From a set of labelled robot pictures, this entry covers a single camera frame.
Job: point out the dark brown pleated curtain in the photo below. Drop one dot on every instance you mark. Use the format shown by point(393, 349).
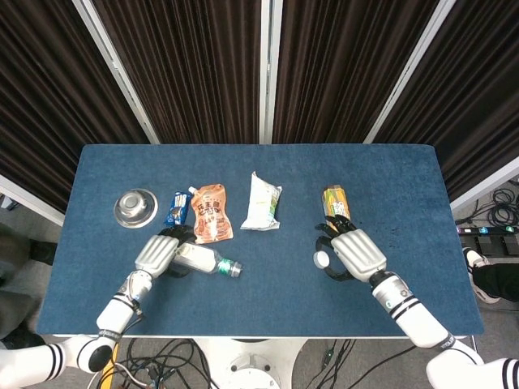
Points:
point(194, 73)
point(348, 73)
point(478, 101)
point(40, 101)

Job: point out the white snack bag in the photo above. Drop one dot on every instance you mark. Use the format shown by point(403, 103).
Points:
point(259, 202)

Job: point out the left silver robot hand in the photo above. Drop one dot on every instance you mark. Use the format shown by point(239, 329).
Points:
point(156, 253)

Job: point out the transparent plastic bottle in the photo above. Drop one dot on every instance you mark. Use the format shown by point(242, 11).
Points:
point(200, 259)

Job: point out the blue cookie packet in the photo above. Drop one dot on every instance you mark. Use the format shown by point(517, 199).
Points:
point(177, 210)

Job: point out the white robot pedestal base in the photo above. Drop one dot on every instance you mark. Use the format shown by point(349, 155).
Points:
point(251, 364)

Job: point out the blue table mat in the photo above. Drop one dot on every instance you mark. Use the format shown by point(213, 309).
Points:
point(275, 308)

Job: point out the yellow floor tape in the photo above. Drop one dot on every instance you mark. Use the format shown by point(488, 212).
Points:
point(110, 377)

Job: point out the stainless steel bowl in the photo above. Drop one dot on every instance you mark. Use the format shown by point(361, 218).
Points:
point(135, 206)

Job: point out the white sneaker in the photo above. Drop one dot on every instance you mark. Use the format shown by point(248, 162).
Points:
point(472, 259)

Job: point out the white partition frame rail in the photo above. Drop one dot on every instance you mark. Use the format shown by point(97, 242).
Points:
point(28, 199)
point(486, 189)

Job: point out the yellow-capped tea bottle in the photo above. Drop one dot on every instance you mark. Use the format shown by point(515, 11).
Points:
point(335, 202)

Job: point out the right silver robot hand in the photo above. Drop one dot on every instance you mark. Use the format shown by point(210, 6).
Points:
point(359, 253)

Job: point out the white partition frame post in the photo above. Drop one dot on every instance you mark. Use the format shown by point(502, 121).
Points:
point(118, 73)
point(409, 73)
point(271, 73)

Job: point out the white bottle cap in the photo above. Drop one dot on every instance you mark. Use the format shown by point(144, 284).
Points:
point(322, 259)

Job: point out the black trouser leg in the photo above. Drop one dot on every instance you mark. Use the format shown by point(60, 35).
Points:
point(500, 281)

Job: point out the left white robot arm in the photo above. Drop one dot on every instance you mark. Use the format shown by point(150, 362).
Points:
point(115, 314)

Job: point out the orange spout pouch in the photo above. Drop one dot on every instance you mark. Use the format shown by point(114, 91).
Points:
point(211, 215)

